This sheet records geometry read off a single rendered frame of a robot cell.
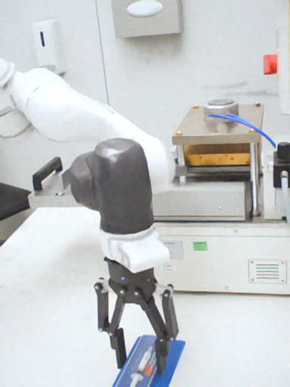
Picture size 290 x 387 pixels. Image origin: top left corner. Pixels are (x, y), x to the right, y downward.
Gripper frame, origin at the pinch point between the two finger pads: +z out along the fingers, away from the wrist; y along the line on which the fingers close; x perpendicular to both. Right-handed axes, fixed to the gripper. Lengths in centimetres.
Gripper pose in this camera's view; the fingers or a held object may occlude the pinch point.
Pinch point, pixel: (140, 354)
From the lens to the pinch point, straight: 98.5
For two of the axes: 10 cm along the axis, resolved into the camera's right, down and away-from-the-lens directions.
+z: 0.9, 9.2, 3.7
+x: -3.2, 3.8, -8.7
